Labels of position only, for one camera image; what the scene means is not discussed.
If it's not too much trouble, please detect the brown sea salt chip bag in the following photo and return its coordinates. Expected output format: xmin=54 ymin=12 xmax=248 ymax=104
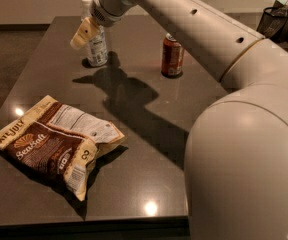
xmin=0 ymin=96 xmax=125 ymax=201

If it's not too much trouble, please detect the red soda can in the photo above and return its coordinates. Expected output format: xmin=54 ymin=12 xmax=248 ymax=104
xmin=161 ymin=33 xmax=184 ymax=78

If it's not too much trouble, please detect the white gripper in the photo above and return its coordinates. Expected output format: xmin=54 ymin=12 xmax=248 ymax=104
xmin=70 ymin=0 xmax=134 ymax=49

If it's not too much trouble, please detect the clear blue plastic water bottle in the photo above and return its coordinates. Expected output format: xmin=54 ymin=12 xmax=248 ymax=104
xmin=81 ymin=0 xmax=108 ymax=67

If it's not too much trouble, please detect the black mesh basket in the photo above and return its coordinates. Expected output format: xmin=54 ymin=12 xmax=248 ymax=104
xmin=257 ymin=4 xmax=288 ymax=39

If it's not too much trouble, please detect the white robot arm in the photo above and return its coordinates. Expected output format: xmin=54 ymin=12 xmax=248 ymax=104
xmin=91 ymin=0 xmax=288 ymax=240

